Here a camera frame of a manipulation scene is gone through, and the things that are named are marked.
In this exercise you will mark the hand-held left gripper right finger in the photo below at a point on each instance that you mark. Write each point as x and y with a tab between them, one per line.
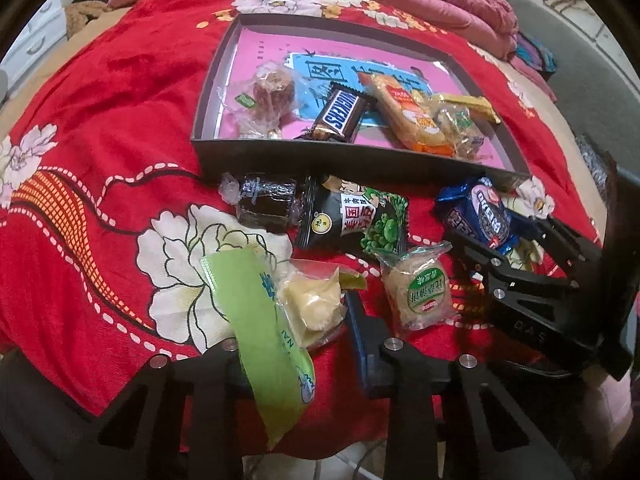
357	330

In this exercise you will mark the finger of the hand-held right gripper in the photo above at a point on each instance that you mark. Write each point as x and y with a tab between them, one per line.
480	262
575	250

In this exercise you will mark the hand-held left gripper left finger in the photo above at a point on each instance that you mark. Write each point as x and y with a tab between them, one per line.
220	360

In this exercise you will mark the blue cookie packet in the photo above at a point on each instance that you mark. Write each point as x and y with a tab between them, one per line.
480	210

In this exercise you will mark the light green pastry packet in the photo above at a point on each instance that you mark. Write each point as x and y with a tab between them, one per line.
250	310

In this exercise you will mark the round green-label pastry packet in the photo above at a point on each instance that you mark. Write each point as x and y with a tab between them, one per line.
420	287

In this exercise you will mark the black green pea packet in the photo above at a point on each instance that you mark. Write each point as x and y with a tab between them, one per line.
350	220

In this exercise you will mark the clear green-print pastry packet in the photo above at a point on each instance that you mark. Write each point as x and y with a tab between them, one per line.
460	130

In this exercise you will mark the yellow wafer bar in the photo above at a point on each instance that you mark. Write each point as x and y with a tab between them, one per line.
475	105

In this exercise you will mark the orange rice cracker packet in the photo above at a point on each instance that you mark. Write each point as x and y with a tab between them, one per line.
400	105

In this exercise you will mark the shallow grey cardboard box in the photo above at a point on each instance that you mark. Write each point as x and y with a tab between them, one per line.
240	152

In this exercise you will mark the brown chocolate bar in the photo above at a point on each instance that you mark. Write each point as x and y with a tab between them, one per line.
337	110

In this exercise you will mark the clear-wrapped brown round pastry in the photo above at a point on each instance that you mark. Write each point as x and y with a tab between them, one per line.
272	90

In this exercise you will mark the person's right forearm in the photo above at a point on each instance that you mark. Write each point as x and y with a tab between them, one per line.
620	400

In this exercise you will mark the dark patterned cloth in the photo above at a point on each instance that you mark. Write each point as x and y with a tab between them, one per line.
592	165

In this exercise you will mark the clear-wrapped dark brown cake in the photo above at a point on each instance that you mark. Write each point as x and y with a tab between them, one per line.
265	200

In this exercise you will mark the purple and blue cloth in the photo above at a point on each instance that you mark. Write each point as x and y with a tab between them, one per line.
535	52

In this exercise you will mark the red floral blanket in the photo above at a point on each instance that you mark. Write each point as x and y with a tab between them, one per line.
100	110

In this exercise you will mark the pink and blue book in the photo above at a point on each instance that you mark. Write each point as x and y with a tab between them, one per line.
260	50

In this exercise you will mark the brown knitted plush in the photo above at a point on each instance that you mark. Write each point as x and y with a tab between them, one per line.
85	12

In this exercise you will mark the white drawer cabinet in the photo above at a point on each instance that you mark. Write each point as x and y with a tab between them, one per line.
35	35

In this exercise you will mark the tree wall painting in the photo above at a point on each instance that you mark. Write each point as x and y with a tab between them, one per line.
570	5

